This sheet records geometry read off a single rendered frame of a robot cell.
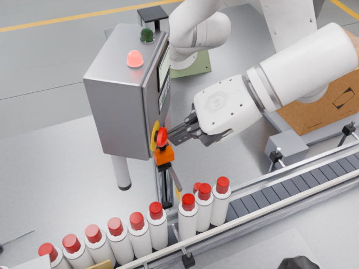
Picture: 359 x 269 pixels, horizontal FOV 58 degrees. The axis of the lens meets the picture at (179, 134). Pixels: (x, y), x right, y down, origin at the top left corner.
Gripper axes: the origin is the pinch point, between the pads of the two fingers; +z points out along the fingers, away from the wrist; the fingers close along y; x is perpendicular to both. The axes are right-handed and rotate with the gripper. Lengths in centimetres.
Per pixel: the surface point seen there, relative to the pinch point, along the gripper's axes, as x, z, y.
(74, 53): 76, 122, -237
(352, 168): 71, -29, -17
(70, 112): 78, 122, -156
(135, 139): -5.3, 6.3, 1.1
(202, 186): 24.7, 7.6, -4.1
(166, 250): 33.5, 25.8, 3.6
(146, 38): -15.3, -4.5, -8.8
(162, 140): -1.6, 2.9, 0.8
